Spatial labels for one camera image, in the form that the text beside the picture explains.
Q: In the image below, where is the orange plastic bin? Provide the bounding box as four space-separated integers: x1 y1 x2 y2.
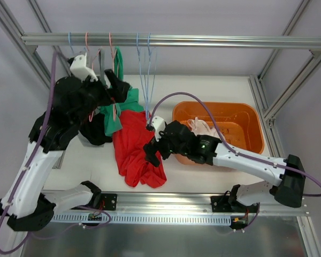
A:
172 101 264 154

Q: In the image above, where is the blue wire hanger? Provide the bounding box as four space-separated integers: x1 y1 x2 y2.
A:
68 32 75 57
136 33 149 121
146 33 158 120

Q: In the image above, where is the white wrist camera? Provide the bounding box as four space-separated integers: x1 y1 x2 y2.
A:
146 116 166 141
70 52 98 81

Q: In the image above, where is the white slotted cable duct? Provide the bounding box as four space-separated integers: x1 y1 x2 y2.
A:
51 212 232 226

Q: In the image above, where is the aluminium frame post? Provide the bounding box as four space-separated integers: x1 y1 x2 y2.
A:
251 1 321 256
0 0 78 118

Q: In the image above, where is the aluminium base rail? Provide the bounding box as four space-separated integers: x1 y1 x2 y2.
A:
42 191 284 215

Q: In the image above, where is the grey tank top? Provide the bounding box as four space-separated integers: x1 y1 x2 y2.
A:
98 48 105 82

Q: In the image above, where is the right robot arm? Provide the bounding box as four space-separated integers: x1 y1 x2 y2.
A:
143 120 305 213

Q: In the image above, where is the green tank top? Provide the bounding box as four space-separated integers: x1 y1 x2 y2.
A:
100 47 144 137

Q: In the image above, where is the red tank top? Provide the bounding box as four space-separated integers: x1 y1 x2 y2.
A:
112 110 167 188

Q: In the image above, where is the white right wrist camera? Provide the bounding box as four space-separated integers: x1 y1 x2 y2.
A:
146 116 166 141

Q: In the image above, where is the white tank top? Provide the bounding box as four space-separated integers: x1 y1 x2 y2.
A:
187 117 221 139

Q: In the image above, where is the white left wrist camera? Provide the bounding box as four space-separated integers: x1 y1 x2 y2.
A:
70 52 98 81

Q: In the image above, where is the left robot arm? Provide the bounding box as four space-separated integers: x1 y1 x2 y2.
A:
0 69 131 232

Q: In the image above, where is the black tank top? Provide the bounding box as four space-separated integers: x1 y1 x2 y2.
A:
78 109 112 147

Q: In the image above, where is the right aluminium frame post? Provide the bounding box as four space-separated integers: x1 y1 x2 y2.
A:
251 1 321 256

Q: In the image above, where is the aluminium hanging rail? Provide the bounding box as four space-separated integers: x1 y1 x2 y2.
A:
21 33 321 50

